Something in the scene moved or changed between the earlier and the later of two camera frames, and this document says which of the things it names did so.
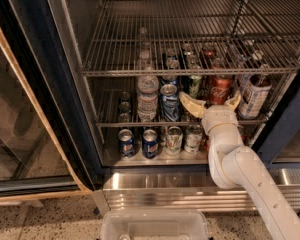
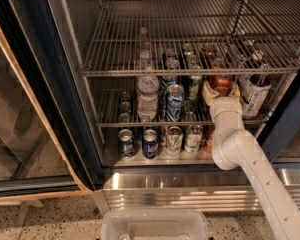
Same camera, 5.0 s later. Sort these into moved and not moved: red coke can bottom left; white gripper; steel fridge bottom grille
Moved: white gripper
Not moved: red coke can bottom left; steel fridge bottom grille
